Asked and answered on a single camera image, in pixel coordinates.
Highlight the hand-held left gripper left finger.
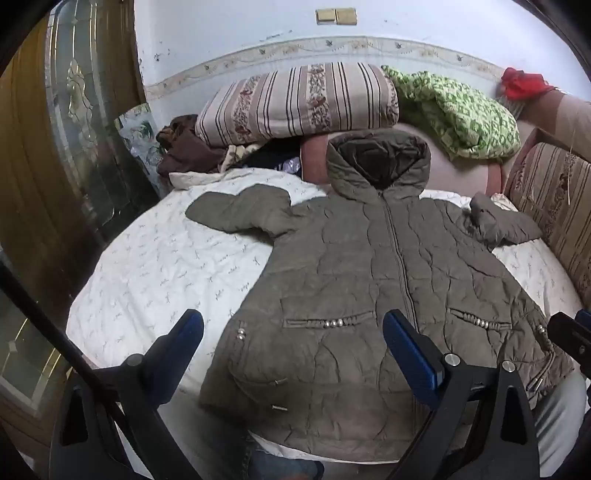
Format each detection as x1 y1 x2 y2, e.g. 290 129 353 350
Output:
48 308 206 480

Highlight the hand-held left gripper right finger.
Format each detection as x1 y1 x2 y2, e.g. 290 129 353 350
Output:
382 309 541 480

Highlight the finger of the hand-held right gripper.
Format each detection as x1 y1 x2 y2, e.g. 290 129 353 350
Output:
547 309 591 370

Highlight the olive quilted hooded jacket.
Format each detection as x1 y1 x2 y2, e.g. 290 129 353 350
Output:
185 130 575 463

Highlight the dark clothes pile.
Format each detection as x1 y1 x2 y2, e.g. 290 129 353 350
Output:
242 141 303 178

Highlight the white quilted bed cover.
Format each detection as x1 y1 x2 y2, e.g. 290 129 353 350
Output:
66 167 585 462

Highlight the grey cloth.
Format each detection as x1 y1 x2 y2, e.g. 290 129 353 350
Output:
529 368 591 480

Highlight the striped floral cushion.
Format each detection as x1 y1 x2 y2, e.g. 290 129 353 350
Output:
502 128 591 308

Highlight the person's leg in jeans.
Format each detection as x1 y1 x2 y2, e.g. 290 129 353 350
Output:
240 434 326 480

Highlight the pink padded headboard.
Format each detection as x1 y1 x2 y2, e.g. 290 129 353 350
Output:
299 121 506 197

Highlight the cream floral cloth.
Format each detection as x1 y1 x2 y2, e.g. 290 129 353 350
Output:
220 143 264 172

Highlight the brown garment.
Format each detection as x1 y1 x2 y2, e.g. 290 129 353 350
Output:
156 114 228 176

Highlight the floral printed fabric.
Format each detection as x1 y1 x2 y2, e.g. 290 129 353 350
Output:
115 103 169 195

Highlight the wooden door with glass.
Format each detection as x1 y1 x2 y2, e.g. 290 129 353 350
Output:
0 0 161 444

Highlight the green patterned cloth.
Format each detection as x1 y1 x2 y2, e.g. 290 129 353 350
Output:
381 65 522 162

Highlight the red cloth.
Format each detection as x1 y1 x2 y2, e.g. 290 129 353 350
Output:
499 67 557 101

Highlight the striped floral pillow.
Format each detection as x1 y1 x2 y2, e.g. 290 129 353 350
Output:
194 62 400 148

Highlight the black cable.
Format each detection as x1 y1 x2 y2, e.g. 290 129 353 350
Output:
0 265 204 480

